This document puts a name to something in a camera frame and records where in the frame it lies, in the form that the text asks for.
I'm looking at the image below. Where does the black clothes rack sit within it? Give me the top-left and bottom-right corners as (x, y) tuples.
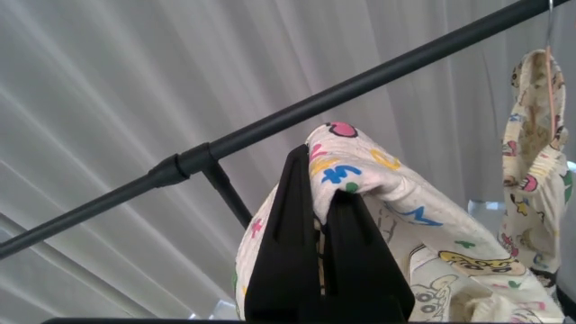
(0, 0), (571, 262)

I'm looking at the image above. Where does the pink clothes hanger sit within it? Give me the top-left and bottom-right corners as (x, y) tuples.
(543, 0), (559, 143)

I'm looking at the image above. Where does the cream printed garment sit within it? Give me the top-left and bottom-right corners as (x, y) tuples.
(497, 48), (575, 289)
(233, 121), (566, 323)

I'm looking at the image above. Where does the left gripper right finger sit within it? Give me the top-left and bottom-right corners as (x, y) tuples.
(323, 189), (415, 320)

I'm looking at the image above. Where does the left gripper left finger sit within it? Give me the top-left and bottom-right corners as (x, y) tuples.
(245, 143), (323, 319)

